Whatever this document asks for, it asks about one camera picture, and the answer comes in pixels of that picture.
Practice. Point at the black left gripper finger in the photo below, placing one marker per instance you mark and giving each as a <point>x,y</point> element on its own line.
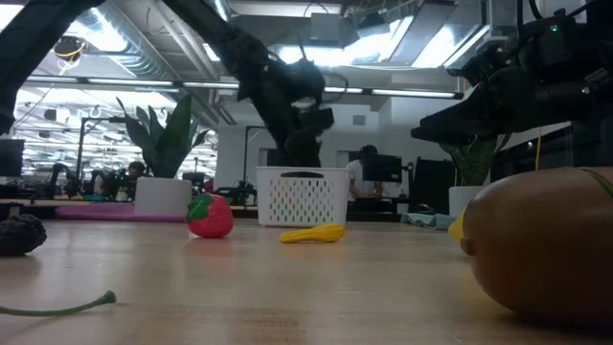
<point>295,148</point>
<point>313,148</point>

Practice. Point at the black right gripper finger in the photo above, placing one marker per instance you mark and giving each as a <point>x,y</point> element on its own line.
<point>450,134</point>
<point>474,105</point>

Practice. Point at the yellow toy lemon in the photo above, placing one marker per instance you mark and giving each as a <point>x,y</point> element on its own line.
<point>457,230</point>

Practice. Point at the large red toy strawberry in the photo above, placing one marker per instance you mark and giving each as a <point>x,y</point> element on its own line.
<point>213,220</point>

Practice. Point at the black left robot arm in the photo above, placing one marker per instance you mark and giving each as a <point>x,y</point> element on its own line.
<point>29,48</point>

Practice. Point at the black background robot arm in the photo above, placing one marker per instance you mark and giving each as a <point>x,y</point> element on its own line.
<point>239,194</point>

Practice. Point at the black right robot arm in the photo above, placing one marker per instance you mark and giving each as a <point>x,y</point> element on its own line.
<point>594,144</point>

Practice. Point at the white perforated plastic basket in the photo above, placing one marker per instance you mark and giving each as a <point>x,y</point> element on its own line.
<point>335,172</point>

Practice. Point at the black panel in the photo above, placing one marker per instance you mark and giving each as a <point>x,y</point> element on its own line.
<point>433,184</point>

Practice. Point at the person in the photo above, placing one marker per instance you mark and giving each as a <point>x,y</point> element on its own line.
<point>356,179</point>
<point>136,170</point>

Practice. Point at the snake plant in white pot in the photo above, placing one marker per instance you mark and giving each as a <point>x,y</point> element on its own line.
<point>163,196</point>
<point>462,201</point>

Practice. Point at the black monitor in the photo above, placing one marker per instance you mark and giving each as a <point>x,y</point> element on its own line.
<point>383,167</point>
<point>12,158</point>

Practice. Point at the teal cloth mat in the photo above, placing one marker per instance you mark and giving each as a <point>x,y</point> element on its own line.
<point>426,220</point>

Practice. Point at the brown toy kiwi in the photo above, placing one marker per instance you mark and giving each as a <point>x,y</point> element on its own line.
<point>541,244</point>

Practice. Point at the purple cloth mat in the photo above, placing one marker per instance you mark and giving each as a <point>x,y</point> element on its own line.
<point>96,212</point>

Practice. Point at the red toy cherry with stem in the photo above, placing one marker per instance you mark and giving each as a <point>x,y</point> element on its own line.
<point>107,298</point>

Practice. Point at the grey ceiling duct box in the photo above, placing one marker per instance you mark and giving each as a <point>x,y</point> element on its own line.
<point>325,26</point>

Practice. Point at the black gantry frame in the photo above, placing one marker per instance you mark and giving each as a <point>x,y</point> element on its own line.
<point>96,119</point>

